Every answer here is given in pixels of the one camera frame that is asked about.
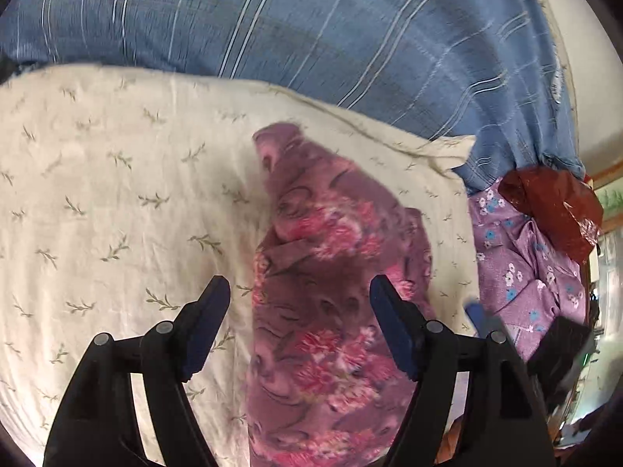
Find purple pink floral garment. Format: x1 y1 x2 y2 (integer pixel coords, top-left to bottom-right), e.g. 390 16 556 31
247 122 434 466

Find lilac flower-print cloth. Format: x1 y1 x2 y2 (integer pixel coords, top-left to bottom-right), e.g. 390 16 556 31
469 181 586 360

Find dark red plastic bag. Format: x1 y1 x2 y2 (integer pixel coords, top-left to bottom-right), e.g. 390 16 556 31
498 165 604 263

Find cream leaf-print pillow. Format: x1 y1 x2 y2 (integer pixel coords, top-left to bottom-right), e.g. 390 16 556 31
1 65 478 466

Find blue plaid bedsheet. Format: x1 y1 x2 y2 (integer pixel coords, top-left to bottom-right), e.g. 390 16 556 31
1 0 585 192

